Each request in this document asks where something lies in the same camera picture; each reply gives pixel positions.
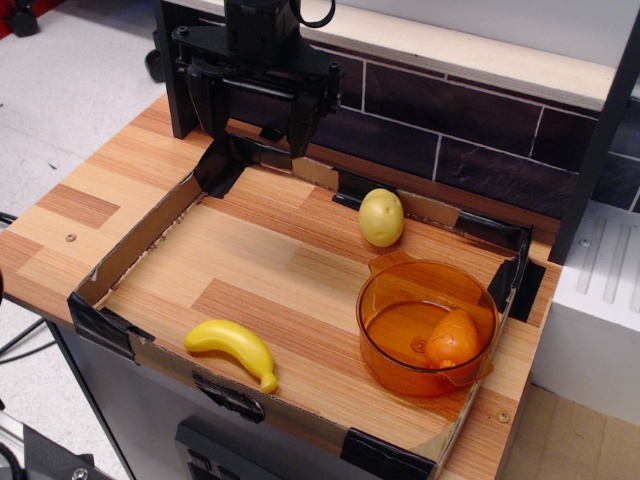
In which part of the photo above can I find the yellow toy banana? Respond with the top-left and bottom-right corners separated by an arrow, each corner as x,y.
183,319 -> 278,393

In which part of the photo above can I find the dark brick backsplash panel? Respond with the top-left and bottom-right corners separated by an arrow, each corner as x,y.
152,0 -> 640,265

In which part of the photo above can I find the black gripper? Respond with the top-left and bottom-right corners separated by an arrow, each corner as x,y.
172,1 -> 345,158

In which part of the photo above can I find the cardboard fence with black tape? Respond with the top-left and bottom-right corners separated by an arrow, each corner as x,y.
69,126 -> 559,479

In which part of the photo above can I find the yellow toy potato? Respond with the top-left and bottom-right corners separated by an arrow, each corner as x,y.
359,188 -> 404,247

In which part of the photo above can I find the orange toy carrot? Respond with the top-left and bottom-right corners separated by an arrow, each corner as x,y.
425,309 -> 481,369

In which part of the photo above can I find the white grooved block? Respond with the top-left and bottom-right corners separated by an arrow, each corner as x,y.
532,202 -> 639,424

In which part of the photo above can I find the black office chair wheel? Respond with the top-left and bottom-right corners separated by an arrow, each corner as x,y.
144,30 -> 165,83

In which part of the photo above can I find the black metal bracket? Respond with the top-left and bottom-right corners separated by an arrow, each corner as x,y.
1,404 -> 103,479

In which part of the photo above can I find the black stand foot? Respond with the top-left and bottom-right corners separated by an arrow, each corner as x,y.
1,0 -> 39,38

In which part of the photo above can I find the orange transparent plastic pot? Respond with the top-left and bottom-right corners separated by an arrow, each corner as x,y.
356,251 -> 500,396

